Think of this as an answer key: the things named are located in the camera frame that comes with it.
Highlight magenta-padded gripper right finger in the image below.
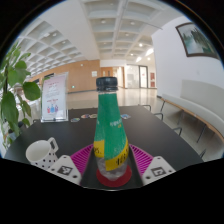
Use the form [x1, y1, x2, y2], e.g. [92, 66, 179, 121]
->
[127, 143, 177, 186]

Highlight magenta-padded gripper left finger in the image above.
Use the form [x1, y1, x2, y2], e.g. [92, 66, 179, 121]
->
[48, 143, 98, 186]

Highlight green-labelled clear drink bottle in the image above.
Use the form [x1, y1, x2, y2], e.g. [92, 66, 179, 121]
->
[93, 76, 132, 182]

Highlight flat round red coaster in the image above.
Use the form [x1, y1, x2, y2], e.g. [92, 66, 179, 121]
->
[95, 165, 133, 188]

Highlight white polka-dot mug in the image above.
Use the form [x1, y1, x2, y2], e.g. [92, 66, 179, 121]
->
[25, 136, 60, 171]

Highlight clear acrylic sign stand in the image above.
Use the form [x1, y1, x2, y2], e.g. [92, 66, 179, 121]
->
[40, 72, 70, 124]

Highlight glass entrance door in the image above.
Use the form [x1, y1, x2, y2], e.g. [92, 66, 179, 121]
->
[124, 64, 150, 90]

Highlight green leafy potted plant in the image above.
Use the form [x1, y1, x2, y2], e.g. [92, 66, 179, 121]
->
[0, 43, 42, 152]

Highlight recessed ceiling lights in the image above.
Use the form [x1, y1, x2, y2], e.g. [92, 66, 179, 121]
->
[43, 19, 155, 63]

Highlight framed landscape picture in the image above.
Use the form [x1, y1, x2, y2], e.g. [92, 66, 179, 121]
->
[175, 22, 221, 61]

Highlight long white wall bench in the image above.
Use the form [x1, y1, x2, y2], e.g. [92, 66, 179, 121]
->
[159, 79, 224, 158]

